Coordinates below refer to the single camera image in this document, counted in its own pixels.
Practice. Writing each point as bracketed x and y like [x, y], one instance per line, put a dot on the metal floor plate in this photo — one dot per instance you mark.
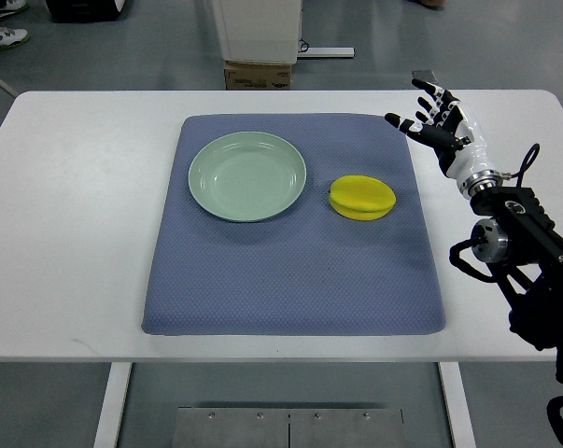
[288, 427]

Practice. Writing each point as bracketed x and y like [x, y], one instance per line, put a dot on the pale green plate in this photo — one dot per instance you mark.
[247, 176]

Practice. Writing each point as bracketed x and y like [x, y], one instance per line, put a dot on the yellow starfruit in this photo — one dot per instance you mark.
[361, 197]

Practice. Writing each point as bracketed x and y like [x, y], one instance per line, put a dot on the blue textured mat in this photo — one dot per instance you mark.
[307, 271]

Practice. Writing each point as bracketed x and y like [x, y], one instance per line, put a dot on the white table leg left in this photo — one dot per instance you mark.
[108, 428]

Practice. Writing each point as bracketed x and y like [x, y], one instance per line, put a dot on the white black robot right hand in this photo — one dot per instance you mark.
[449, 127]

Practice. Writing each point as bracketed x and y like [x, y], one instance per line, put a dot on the brown cardboard box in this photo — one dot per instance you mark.
[257, 77]

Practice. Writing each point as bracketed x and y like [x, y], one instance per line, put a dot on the white table leg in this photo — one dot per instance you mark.
[456, 405]
[108, 428]

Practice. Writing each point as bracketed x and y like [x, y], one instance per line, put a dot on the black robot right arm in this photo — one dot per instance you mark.
[514, 245]

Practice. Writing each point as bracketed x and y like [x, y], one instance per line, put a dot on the white green sneaker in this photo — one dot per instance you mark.
[11, 38]

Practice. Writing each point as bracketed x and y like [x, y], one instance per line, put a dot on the white table leg right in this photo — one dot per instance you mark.
[456, 405]

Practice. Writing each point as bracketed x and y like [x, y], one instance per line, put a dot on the grey floor square plate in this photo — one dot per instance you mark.
[425, 75]

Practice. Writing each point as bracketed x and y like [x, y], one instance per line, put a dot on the white floor bar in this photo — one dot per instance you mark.
[327, 53]

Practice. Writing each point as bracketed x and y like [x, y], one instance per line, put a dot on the black base with white edge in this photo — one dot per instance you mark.
[81, 11]

